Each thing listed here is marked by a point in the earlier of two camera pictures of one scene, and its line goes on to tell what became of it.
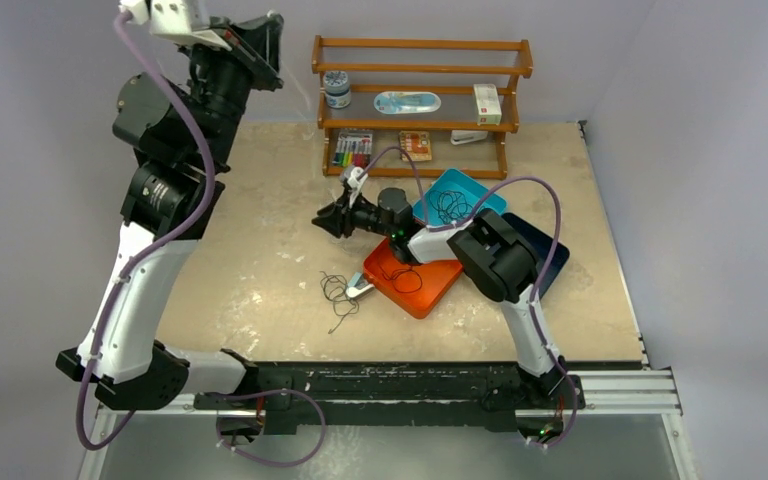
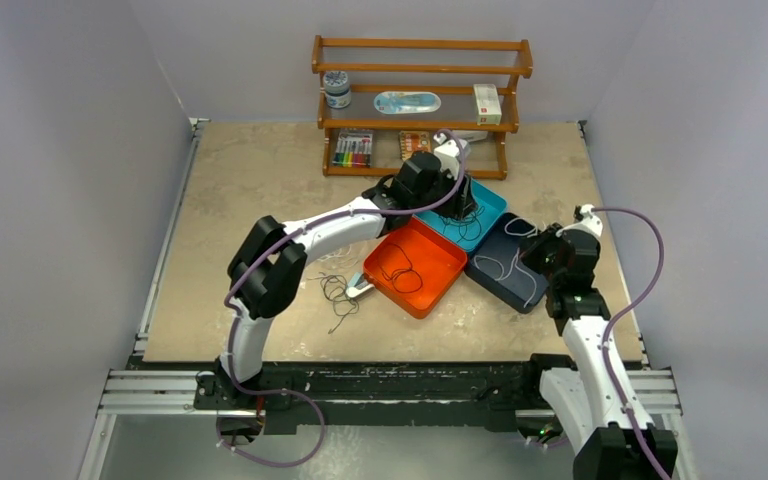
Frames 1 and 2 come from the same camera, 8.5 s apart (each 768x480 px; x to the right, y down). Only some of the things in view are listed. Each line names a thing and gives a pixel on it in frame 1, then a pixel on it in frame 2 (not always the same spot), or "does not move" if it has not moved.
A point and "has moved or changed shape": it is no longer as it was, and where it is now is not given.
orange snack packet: [417, 145] does not move
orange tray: [417, 289] does not move
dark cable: [335, 289] does not move
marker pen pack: [353, 148] does not move
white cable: [307, 133] has moved or changed shape
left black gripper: [255, 44] to [461, 204]
